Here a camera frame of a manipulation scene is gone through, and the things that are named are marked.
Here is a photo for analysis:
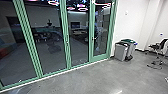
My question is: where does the green framed glass wall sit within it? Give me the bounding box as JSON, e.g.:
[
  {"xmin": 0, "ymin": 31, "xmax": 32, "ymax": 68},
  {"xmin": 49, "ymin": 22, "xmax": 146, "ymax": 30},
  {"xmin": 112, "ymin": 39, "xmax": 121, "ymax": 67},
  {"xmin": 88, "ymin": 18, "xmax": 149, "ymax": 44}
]
[{"xmin": 0, "ymin": 0, "xmax": 96, "ymax": 92}]

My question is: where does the green framed glass door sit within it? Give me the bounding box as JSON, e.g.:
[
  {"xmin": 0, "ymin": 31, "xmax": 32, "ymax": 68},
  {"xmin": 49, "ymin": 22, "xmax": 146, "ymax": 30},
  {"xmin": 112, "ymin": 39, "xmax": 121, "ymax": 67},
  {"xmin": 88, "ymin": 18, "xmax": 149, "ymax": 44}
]
[{"xmin": 87, "ymin": 0, "xmax": 119, "ymax": 64}]

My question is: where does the small white wall switch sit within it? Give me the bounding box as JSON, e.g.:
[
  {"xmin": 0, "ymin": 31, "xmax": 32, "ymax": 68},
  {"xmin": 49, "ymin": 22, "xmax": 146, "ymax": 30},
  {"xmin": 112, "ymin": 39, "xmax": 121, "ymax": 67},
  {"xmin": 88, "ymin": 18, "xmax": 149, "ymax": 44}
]
[{"xmin": 124, "ymin": 10, "xmax": 129, "ymax": 17}]

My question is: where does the green lidded trash bin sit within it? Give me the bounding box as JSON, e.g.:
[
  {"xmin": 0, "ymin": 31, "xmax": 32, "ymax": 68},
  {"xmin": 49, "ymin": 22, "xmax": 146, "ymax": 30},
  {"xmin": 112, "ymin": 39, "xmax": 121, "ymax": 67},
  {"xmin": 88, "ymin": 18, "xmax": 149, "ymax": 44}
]
[{"xmin": 120, "ymin": 38, "xmax": 138, "ymax": 60}]

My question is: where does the black office stool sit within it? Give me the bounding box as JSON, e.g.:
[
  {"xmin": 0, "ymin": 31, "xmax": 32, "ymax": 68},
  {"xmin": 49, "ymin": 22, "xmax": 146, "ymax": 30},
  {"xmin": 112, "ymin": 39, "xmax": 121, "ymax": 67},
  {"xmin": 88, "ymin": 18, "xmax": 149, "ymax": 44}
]
[{"xmin": 146, "ymin": 37, "xmax": 168, "ymax": 70}]

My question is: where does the grey trash bin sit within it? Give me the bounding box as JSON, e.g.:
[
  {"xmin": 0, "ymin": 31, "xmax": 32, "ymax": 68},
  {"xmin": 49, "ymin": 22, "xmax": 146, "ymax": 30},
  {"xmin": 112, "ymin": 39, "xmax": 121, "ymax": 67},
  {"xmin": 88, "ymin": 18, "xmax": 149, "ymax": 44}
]
[{"xmin": 114, "ymin": 41, "xmax": 130, "ymax": 62}]

